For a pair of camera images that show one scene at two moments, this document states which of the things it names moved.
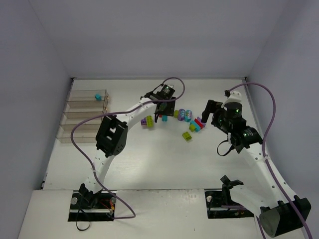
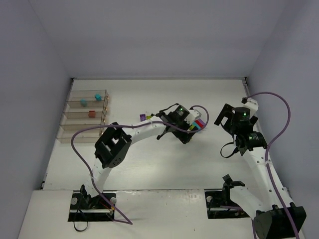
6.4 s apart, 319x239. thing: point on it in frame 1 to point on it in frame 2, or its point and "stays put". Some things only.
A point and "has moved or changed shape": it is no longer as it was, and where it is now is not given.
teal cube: [98, 97] stays put
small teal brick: [164, 118] has moved or changed shape
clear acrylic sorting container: [81, 104] stays put
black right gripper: [214, 109] to [225, 115]
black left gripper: [165, 108] to [183, 134]
